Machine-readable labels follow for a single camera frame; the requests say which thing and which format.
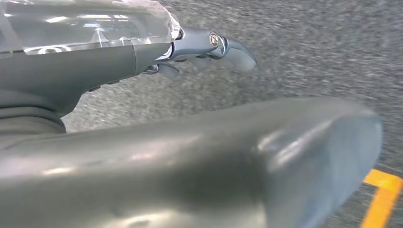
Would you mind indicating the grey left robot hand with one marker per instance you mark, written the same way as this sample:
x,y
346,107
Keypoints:
x,y
157,173

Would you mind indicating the yellow floor tape square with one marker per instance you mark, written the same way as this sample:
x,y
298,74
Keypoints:
x,y
382,195

